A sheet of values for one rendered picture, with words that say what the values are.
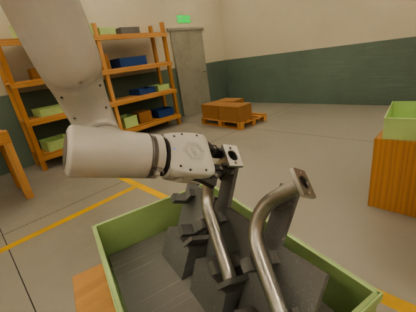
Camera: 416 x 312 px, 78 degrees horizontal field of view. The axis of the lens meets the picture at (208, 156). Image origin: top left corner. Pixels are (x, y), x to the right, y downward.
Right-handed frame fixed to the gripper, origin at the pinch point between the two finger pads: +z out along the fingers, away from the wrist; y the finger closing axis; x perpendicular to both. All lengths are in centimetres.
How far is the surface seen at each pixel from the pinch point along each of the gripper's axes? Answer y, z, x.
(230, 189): -4.3, 4.5, 5.9
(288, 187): -12.0, 2.5, -11.3
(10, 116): 313, -74, 392
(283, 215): -15.1, 6.4, -4.6
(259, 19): 540, 415, 168
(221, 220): -10.3, 2.8, 10.3
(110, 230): -0.1, -14.4, 44.3
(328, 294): -31.2, 19.7, 2.7
